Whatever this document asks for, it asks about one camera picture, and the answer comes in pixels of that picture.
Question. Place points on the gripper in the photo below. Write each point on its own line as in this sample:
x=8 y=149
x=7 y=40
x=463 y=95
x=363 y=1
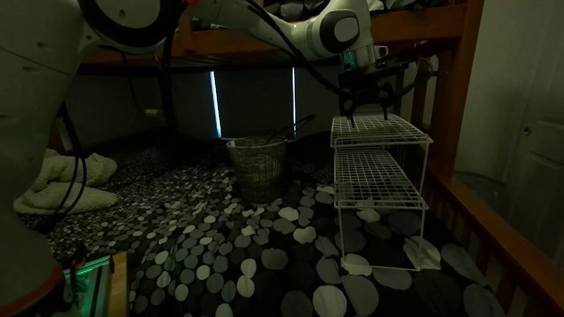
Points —
x=363 y=81

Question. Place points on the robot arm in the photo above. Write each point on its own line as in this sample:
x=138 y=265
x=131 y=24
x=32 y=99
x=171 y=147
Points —
x=39 y=88

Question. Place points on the black tongs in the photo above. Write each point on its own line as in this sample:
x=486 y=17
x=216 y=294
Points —
x=288 y=127

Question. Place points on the window with dark blind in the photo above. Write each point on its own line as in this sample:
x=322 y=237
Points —
x=255 y=103

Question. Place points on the woven wicker basket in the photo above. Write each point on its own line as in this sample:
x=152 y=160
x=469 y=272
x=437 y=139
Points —
x=259 y=169

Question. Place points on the white door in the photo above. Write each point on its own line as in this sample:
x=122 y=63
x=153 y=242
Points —
x=539 y=132

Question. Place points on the black dotted bedspread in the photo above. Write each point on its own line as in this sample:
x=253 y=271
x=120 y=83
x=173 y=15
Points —
x=229 y=246

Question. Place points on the white towel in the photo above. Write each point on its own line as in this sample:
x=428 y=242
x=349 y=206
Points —
x=66 y=185

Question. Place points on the wooden bunk bed frame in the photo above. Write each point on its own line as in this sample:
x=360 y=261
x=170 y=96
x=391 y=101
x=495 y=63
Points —
x=454 y=97

